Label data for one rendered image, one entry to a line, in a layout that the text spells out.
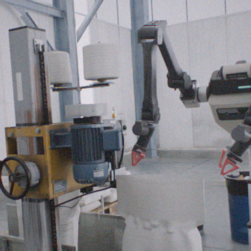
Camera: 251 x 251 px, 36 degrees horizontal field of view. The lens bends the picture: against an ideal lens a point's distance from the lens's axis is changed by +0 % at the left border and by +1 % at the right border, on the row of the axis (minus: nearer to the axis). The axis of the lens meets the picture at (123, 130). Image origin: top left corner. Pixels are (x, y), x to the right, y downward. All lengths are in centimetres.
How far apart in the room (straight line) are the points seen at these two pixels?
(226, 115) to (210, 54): 813
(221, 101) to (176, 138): 847
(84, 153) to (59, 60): 52
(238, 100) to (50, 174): 102
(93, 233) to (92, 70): 121
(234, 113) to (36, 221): 112
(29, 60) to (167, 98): 902
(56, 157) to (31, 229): 34
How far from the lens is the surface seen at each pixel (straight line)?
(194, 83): 215
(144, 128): 176
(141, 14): 1087
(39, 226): 174
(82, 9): 905
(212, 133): 1016
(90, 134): 158
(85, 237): 260
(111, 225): 245
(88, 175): 159
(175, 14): 1073
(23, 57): 170
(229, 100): 207
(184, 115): 1039
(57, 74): 186
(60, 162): 170
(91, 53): 171
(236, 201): 399
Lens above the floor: 138
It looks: 3 degrees down
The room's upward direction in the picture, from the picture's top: 4 degrees counter-clockwise
